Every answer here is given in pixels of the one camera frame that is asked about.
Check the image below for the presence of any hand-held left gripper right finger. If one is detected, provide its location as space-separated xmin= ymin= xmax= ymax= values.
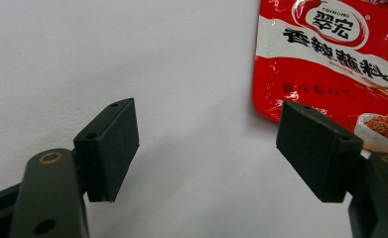
xmin=275 ymin=100 xmax=388 ymax=238

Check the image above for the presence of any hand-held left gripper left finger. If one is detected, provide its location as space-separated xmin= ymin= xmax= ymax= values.
xmin=9 ymin=97 xmax=140 ymax=238

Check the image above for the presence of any red seasoning packet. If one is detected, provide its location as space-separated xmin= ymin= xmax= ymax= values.
xmin=252 ymin=0 xmax=388 ymax=157

